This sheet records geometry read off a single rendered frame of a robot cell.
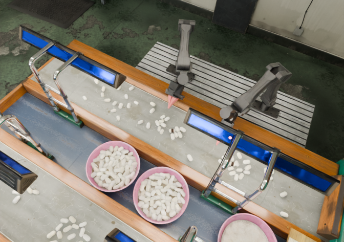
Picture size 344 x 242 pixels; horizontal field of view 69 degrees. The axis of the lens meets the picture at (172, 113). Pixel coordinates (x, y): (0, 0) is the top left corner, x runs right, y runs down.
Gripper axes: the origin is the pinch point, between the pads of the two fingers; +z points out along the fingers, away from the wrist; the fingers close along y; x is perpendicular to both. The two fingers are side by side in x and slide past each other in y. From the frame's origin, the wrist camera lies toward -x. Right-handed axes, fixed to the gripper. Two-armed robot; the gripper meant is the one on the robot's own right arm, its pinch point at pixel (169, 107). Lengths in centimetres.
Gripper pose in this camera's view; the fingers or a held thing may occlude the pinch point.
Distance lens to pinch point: 139.2
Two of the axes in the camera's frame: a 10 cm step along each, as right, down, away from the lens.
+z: -4.1, 9.0, 1.6
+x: 2.8, -0.4, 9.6
